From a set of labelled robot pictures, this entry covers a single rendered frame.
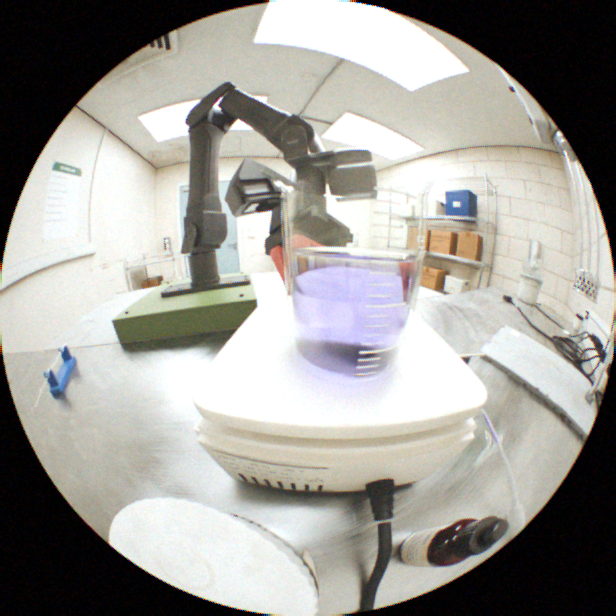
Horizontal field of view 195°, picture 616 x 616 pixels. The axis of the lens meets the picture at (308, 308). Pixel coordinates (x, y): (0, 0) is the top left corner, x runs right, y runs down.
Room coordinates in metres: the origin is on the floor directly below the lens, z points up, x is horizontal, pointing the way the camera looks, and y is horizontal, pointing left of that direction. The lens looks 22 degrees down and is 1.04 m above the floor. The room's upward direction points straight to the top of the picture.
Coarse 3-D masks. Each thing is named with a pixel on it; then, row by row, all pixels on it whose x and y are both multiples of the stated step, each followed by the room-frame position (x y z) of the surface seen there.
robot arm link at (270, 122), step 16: (208, 96) 0.29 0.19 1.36; (224, 96) 0.29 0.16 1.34; (240, 96) 0.29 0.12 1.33; (192, 112) 0.30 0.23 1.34; (208, 112) 0.30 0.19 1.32; (224, 112) 0.37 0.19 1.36; (240, 112) 0.29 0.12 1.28; (256, 112) 0.28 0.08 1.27; (272, 112) 0.27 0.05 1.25; (256, 128) 0.28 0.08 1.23; (272, 128) 0.26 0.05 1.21; (304, 128) 0.25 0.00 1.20; (272, 144) 0.27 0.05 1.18; (320, 144) 0.28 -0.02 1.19
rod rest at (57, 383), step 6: (60, 348) 0.07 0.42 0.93; (66, 348) 0.08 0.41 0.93; (66, 354) 0.07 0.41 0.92; (66, 360) 0.07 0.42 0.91; (72, 360) 0.08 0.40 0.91; (66, 366) 0.06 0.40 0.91; (72, 366) 0.07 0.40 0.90; (60, 372) 0.04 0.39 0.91; (66, 372) 0.05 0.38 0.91; (48, 378) 0.01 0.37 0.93; (54, 378) 0.02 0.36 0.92; (60, 378) 0.03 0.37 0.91; (66, 378) 0.04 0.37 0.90; (54, 384) 0.01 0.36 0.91; (60, 384) 0.02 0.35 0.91; (54, 390) 0.00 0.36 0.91; (60, 390) 0.01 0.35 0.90
